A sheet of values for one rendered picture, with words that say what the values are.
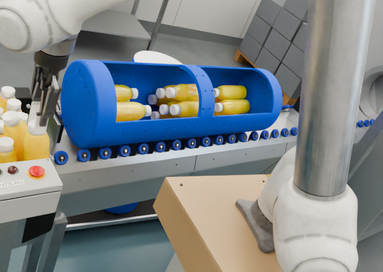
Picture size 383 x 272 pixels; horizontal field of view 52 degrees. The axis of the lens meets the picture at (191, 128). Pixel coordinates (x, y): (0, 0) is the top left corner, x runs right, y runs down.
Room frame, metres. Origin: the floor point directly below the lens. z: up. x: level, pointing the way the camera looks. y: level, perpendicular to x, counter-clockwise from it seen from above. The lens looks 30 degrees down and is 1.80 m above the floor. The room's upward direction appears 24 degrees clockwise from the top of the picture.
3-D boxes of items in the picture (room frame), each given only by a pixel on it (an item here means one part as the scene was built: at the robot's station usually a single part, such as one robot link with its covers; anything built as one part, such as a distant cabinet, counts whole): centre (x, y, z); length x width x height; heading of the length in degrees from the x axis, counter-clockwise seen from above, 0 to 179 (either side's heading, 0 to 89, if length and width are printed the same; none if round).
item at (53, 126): (1.01, 0.41, 0.99); 0.10 x 0.02 x 0.12; 47
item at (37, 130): (0.79, 0.35, 1.17); 0.03 x 0.01 x 0.07; 137
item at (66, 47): (0.81, 0.37, 1.40); 0.09 x 0.09 x 0.06
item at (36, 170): (0.69, 0.30, 1.11); 0.04 x 0.04 x 0.01
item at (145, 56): (1.73, 0.25, 1.03); 0.28 x 0.28 x 0.01
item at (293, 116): (1.99, -0.50, 1.00); 0.10 x 0.04 x 0.15; 47
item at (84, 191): (1.78, -0.30, 0.79); 2.17 x 0.29 x 0.34; 137
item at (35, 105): (0.82, 0.38, 1.17); 0.03 x 0.01 x 0.07; 137
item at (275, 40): (5.09, -0.82, 0.59); 1.20 x 0.80 x 1.19; 40
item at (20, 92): (1.11, 0.58, 0.95); 0.10 x 0.07 x 0.10; 47
